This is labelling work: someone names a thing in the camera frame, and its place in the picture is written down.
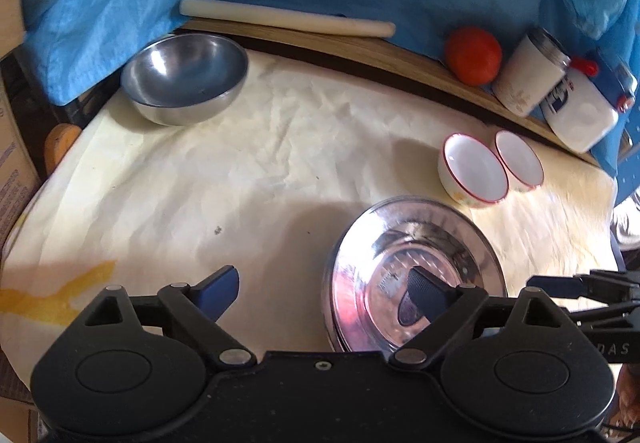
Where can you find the right hand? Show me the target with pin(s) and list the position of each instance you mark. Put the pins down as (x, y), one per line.
(628, 390)

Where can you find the white red-rimmed bowl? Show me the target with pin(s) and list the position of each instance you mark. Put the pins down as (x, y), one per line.
(471, 173)
(523, 167)

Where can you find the lower cardboard box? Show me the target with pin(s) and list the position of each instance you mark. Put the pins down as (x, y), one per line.
(18, 176)

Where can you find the black crate under cloth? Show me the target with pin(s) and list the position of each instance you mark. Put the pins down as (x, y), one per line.
(82, 110)

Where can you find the cream paper table cover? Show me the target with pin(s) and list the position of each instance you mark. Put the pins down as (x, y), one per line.
(269, 186)

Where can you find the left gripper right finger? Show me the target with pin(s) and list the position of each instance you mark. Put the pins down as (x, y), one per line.
(449, 310)

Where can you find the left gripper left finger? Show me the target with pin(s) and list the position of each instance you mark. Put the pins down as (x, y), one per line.
(193, 312)

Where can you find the steel mixing bowl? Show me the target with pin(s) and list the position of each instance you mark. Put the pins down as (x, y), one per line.
(182, 80)

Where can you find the orange object by table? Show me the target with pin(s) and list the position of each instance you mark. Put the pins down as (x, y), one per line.
(58, 142)

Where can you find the white rolling pin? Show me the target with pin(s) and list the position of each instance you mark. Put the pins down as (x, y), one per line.
(286, 19)

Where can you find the white blue kids bottle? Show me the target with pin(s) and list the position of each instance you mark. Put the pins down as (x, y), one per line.
(581, 110)

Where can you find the shiny steel plate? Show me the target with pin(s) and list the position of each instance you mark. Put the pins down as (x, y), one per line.
(371, 285)

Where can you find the red tomato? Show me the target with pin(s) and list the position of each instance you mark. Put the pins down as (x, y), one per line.
(473, 55)

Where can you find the wooden board shelf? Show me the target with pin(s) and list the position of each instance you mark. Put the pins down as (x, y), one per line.
(378, 60)

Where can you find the white thermos cup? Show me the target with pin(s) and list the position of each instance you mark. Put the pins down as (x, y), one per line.
(535, 67)

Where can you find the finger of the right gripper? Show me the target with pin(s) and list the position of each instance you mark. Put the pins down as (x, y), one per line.
(559, 286)

